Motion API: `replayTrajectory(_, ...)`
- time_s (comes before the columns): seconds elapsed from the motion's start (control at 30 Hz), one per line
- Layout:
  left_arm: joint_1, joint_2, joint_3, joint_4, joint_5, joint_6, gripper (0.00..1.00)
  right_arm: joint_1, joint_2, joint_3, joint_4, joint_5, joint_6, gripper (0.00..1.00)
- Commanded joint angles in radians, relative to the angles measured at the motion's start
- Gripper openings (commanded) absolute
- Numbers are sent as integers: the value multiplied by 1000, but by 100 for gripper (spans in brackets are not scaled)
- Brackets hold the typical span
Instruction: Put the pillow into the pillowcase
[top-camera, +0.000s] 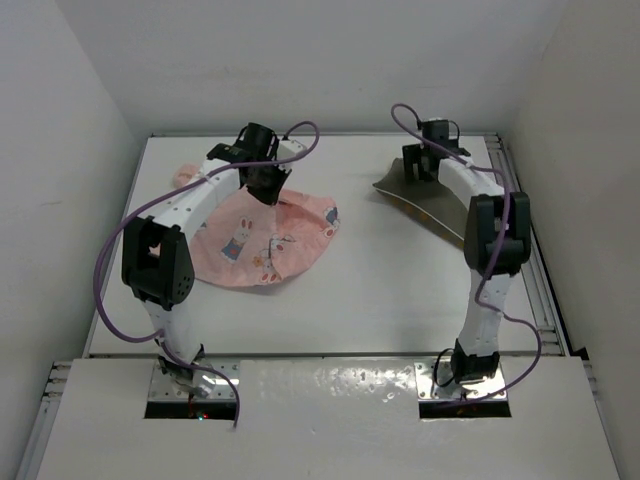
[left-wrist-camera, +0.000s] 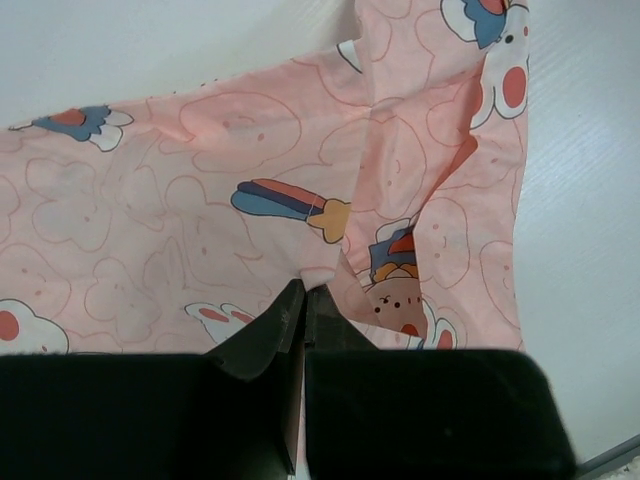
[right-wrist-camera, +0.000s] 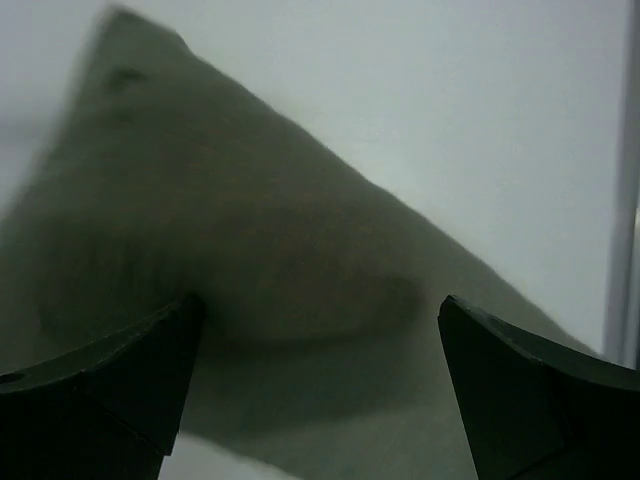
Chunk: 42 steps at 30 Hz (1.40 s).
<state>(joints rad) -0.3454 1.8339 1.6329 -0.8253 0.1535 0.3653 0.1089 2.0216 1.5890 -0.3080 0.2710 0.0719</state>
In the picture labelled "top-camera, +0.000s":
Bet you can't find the pink cartoon pillowcase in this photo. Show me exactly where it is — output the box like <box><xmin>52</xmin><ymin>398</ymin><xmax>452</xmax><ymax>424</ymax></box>
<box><xmin>189</xmin><ymin>188</ymin><xmax>340</xmax><ymax>288</ymax></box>

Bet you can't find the white front cover board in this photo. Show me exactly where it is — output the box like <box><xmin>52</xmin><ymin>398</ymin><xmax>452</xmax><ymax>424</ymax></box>
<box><xmin>38</xmin><ymin>357</ymin><xmax>617</xmax><ymax>479</ymax></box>

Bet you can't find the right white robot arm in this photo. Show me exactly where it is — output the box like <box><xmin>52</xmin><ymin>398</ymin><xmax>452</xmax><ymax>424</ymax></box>
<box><xmin>403</xmin><ymin>118</ymin><xmax>531</xmax><ymax>384</ymax></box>

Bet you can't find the left aluminium frame rail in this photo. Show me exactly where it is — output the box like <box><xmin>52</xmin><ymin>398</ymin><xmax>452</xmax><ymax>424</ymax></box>
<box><xmin>15</xmin><ymin>361</ymin><xmax>72</xmax><ymax>480</ymax></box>

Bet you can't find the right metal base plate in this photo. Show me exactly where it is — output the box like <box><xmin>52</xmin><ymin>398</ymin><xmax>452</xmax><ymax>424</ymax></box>
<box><xmin>414</xmin><ymin>356</ymin><xmax>508</xmax><ymax>403</ymax></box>

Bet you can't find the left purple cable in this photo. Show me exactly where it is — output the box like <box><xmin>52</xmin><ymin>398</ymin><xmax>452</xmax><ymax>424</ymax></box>
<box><xmin>93</xmin><ymin>121</ymin><xmax>321</xmax><ymax>430</ymax></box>

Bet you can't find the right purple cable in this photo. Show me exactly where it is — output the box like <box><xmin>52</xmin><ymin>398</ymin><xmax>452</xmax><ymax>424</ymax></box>
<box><xmin>391</xmin><ymin>103</ymin><xmax>545</xmax><ymax>404</ymax></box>

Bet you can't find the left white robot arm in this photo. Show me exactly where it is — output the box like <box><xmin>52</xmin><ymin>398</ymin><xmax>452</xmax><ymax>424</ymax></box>
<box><xmin>121</xmin><ymin>123</ymin><xmax>306</xmax><ymax>369</ymax></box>

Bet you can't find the metal base plate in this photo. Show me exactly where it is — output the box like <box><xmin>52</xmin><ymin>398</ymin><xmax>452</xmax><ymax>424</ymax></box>
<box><xmin>148</xmin><ymin>359</ymin><xmax>239</xmax><ymax>403</ymax></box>
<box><xmin>414</xmin><ymin>356</ymin><xmax>508</xmax><ymax>403</ymax></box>

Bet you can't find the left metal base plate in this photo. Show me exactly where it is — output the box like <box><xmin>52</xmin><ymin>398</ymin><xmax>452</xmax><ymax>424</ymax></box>
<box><xmin>148</xmin><ymin>359</ymin><xmax>239</xmax><ymax>403</ymax></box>

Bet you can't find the grey floral pillow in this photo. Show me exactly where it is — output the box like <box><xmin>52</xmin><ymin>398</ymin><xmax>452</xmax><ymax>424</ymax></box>
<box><xmin>372</xmin><ymin>158</ymin><xmax>467</xmax><ymax>250</ymax></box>

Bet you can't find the purple cable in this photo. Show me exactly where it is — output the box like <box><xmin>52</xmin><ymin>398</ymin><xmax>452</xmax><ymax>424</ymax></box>
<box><xmin>391</xmin><ymin>103</ymin><xmax>545</xmax><ymax>404</ymax></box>
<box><xmin>93</xmin><ymin>121</ymin><xmax>321</xmax><ymax>430</ymax></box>

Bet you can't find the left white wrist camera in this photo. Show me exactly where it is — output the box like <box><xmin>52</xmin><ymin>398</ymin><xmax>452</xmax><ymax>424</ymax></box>
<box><xmin>276</xmin><ymin>139</ymin><xmax>307</xmax><ymax>161</ymax></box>

